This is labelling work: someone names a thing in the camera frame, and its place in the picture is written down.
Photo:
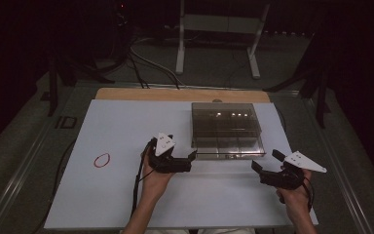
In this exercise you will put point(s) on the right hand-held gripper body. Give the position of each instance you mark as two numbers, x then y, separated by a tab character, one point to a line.
302	161

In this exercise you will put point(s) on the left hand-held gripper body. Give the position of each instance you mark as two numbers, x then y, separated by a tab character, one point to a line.
164	144

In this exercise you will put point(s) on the smoky transparent divided drawer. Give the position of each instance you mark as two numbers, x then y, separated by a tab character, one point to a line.
227	146

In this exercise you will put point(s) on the smoky transparent storage box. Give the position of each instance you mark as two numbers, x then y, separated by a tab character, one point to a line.
224	110

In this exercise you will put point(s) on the red rubber band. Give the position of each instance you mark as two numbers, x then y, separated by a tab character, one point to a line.
94	161

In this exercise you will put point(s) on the person's right hand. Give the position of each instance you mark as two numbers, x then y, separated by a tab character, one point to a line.
293	198

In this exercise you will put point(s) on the person's left hand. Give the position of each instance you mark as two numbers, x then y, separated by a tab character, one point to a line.
154	183

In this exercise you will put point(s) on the white table mat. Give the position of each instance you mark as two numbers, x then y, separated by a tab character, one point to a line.
207	201

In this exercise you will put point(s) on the black stand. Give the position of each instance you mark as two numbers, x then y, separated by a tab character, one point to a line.
52	87
320	97

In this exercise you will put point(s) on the white metal stand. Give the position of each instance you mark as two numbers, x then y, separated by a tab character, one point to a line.
222	23

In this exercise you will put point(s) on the black rectangular floor frame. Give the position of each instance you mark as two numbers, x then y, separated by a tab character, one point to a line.
66	117

